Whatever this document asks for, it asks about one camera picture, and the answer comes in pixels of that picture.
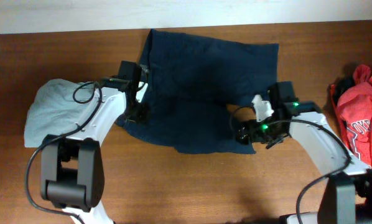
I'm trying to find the right black cable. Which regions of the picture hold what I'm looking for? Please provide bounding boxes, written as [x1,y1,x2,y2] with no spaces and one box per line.
[228,105,351,224]

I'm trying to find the red jersey with lettering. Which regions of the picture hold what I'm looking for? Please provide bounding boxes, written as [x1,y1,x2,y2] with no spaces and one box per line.
[330,64,372,168]

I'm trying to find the light grey folded cloth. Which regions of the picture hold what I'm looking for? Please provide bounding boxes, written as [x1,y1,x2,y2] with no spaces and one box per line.
[24,79,93,147]

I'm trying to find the navy blue shorts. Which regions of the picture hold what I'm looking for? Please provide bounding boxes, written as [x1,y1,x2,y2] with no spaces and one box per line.
[116,29,279,154]

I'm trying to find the dark garment under jersey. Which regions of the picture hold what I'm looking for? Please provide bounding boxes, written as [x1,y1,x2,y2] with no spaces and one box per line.
[332,77,355,105]

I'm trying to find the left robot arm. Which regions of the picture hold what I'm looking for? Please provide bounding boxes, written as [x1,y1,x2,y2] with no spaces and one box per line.
[40,61,150,223]

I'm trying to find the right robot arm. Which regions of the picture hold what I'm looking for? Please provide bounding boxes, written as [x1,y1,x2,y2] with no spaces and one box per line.
[235,82,372,224]

